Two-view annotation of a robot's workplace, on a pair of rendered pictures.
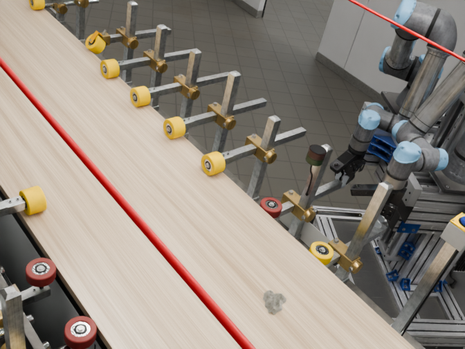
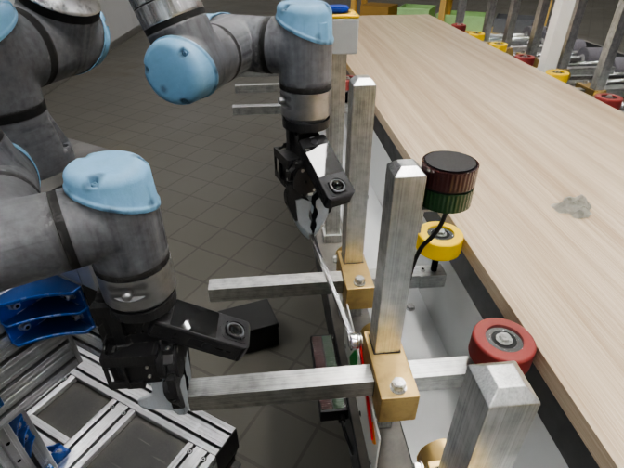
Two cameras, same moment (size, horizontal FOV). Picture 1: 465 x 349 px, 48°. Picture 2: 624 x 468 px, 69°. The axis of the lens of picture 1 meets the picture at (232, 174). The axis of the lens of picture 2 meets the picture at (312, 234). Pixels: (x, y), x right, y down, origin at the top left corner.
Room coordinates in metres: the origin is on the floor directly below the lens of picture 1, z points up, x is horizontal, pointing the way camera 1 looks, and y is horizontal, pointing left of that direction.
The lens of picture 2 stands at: (1.91, -0.06, 1.35)
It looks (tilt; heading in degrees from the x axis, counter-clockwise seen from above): 34 degrees down; 223
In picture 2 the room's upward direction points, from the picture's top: straight up
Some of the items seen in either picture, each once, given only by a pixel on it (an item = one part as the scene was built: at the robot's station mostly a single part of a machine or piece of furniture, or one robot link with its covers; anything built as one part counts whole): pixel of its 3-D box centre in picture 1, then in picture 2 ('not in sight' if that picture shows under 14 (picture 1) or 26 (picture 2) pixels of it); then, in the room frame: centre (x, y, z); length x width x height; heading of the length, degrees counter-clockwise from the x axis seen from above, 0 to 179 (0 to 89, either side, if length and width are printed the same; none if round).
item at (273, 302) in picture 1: (273, 299); (577, 202); (1.00, -0.21, 0.91); 0.09 x 0.07 x 0.02; 167
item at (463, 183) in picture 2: (317, 152); (448, 171); (1.48, -0.26, 1.13); 0.06 x 0.06 x 0.02
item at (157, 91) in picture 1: (187, 84); not in sight; (2.05, 0.29, 0.95); 0.50 x 0.04 x 0.04; 139
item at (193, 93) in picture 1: (186, 87); not in sight; (2.02, 0.29, 0.95); 0.14 x 0.06 x 0.05; 49
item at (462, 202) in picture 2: (315, 158); (445, 191); (1.48, -0.26, 1.11); 0.06 x 0.06 x 0.02
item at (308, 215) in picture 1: (297, 206); (388, 367); (1.53, -0.27, 0.85); 0.14 x 0.06 x 0.05; 49
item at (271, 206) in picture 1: (268, 215); (495, 365); (1.43, -0.16, 0.85); 0.08 x 0.08 x 0.11
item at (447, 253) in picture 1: (423, 290); (333, 155); (1.18, -0.68, 0.93); 0.05 x 0.05 x 0.45; 49
